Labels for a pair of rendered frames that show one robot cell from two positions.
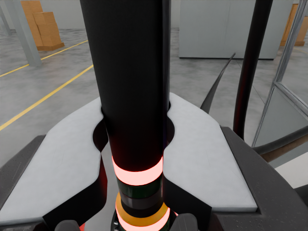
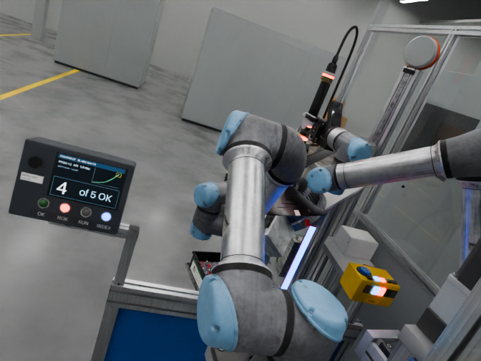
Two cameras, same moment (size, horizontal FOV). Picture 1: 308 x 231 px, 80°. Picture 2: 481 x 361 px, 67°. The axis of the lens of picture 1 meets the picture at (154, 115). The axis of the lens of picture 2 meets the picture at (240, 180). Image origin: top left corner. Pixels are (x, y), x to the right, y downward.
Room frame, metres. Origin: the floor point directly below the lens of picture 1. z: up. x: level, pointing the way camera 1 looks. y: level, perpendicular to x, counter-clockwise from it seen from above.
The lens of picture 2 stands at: (-1.10, 0.76, 1.62)
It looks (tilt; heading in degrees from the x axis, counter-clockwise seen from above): 19 degrees down; 334
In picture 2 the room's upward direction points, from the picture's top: 21 degrees clockwise
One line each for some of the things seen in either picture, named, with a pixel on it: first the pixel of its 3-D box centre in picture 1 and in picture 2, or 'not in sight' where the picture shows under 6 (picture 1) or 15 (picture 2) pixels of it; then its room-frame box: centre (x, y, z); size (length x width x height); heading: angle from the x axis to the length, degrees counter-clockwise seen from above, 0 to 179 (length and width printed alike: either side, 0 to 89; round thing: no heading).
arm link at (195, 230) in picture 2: not in sight; (209, 222); (-0.12, 0.35, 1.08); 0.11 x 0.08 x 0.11; 80
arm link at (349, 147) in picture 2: not in sight; (352, 149); (-0.19, 0.00, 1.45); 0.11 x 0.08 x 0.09; 1
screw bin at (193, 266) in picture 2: not in sight; (222, 273); (-0.08, 0.21, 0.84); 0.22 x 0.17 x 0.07; 96
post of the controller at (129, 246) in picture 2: not in sight; (126, 256); (-0.18, 0.59, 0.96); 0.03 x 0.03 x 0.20; 81
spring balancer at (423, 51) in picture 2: not in sight; (421, 53); (0.41, -0.63, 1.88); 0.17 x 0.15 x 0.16; 171
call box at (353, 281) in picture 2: not in sight; (368, 286); (-0.31, -0.22, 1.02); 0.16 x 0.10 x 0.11; 81
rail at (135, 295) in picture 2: not in sight; (245, 312); (-0.25, 0.17, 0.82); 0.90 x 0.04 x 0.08; 81
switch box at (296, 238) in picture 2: not in sight; (296, 256); (0.26, -0.35, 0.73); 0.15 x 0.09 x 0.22; 81
